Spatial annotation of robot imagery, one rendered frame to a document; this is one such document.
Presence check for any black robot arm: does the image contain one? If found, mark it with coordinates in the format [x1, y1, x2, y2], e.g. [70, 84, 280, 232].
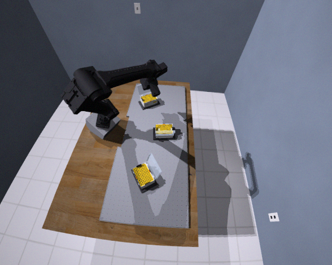
[60, 60, 168, 129]

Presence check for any yellow pipette tip rack insert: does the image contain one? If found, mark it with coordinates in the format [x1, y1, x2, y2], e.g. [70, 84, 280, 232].
[141, 94, 157, 103]
[156, 125, 173, 131]
[133, 164, 153, 186]

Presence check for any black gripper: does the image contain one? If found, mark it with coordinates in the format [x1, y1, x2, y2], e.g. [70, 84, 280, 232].
[140, 78, 150, 90]

